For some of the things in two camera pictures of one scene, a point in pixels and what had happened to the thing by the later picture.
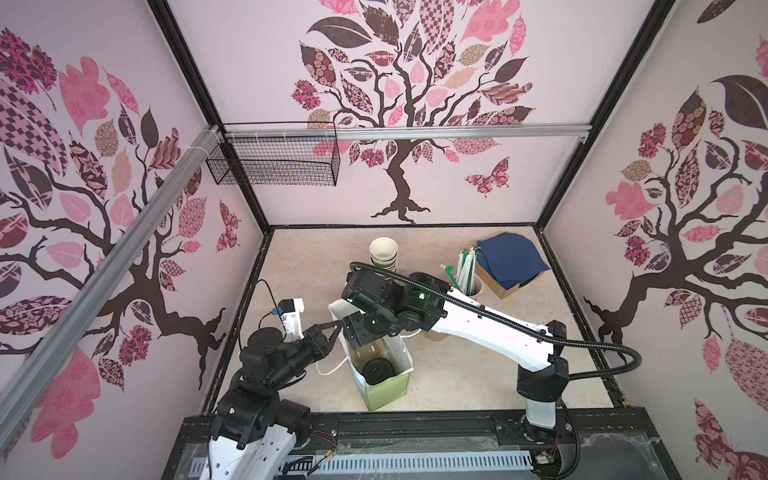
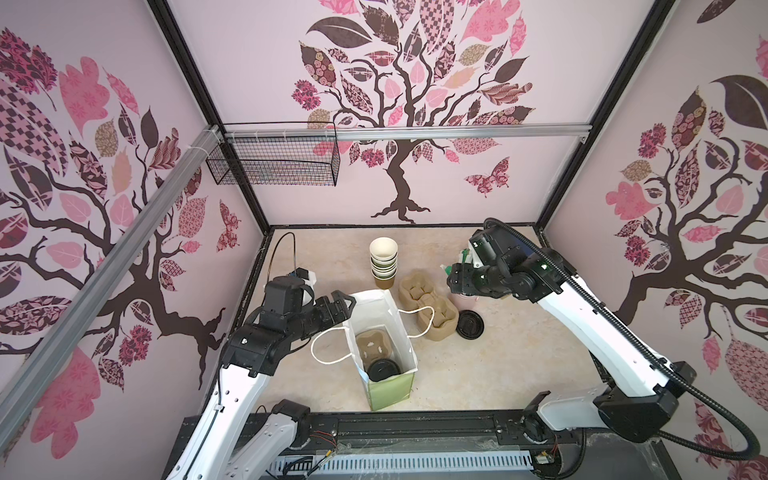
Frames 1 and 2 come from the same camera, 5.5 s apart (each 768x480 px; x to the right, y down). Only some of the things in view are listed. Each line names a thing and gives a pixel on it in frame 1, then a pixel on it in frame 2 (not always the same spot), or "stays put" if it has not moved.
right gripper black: [356, 335] → [459, 279]
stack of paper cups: [384, 253] stays put
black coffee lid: [375, 370] stays put
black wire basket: [280, 154] stays put
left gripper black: [317, 340] → [328, 318]
